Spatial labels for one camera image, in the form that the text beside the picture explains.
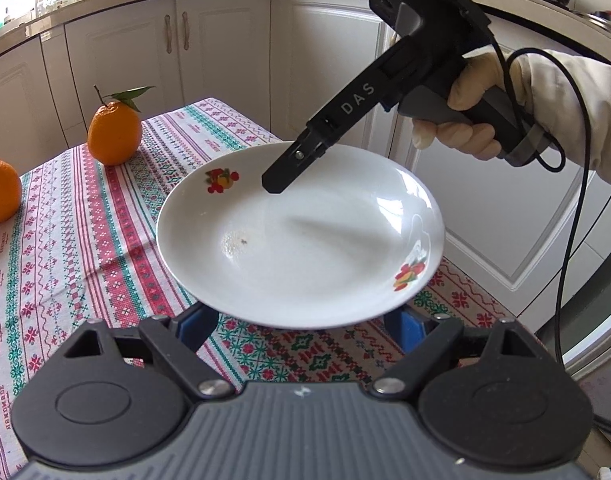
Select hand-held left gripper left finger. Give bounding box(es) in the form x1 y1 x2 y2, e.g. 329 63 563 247
63 301 236 402

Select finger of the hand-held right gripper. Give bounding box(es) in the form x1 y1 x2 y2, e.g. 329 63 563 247
262 129 337 194

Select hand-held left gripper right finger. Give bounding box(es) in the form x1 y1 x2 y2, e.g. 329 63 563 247
370 305 553 401

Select stained white fruit-print plate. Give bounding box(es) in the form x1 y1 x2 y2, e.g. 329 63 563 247
156 141 445 331

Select person's right hand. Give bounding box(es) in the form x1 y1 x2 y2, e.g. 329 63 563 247
412 51 533 162

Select red green patterned tablecloth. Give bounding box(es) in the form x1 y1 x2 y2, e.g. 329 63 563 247
0 97 519 468

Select white kitchen cabinets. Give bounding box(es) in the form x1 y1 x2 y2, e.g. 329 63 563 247
0 0 611 341

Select orange with green leaf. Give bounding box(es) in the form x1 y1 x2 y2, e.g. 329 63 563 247
87 85 157 166

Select bumpy-topped orange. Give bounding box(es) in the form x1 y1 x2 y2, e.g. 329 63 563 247
0 153 23 225

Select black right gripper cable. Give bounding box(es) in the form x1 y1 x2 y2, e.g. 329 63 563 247
488 30 593 366

